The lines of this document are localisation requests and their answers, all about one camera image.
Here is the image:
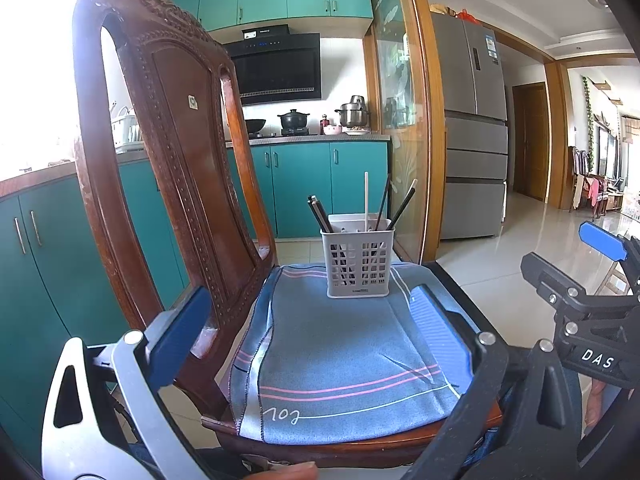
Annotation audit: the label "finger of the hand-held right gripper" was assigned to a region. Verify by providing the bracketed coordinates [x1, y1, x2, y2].
[578, 220, 640, 303]
[520, 252, 601, 313]

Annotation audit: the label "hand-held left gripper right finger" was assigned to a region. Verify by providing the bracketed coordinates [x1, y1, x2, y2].
[405, 284, 582, 480]

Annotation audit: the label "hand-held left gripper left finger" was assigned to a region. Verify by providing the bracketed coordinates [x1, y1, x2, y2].
[41, 286, 216, 480]

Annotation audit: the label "white plastic utensil basket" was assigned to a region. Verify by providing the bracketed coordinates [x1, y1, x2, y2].
[320, 213, 396, 299]

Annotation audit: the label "dark brown chopstick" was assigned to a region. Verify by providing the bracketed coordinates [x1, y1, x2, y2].
[312, 194, 333, 232]

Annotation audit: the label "person's left hand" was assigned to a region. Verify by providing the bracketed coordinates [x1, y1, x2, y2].
[260, 461, 319, 480]

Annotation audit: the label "chairs draped with clothes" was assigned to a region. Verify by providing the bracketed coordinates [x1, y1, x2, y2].
[569, 145, 627, 217]

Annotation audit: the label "blue striped towel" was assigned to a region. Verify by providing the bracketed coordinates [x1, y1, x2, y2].
[227, 260, 476, 445]

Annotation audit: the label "green vine garland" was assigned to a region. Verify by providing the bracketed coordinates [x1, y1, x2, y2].
[581, 75, 599, 172]

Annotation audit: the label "wooden door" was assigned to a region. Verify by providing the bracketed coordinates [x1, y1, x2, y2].
[512, 82, 550, 203]

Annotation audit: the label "silver refrigerator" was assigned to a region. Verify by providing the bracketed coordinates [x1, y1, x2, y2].
[430, 12, 510, 241]

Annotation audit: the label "teal kitchen base cabinets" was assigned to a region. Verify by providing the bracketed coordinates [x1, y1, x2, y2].
[0, 140, 391, 461]

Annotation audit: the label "carved wooden chair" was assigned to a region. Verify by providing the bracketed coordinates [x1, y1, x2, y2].
[72, 0, 503, 468]

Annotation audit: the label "white dish rack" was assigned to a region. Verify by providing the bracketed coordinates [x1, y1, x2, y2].
[110, 104, 144, 149]

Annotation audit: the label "wood-framed glass sliding door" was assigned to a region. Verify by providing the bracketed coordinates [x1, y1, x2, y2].
[363, 0, 447, 265]

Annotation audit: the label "gas stove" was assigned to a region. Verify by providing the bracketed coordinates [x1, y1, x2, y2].
[247, 128, 312, 139]

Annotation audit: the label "black clay pot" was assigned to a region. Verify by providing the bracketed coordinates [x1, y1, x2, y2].
[277, 108, 312, 131]

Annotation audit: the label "stainless steel stock pot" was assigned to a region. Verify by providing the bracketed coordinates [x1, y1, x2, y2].
[335, 102, 371, 128]

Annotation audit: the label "black range hood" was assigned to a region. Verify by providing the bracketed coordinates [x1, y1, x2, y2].
[222, 25, 322, 107]

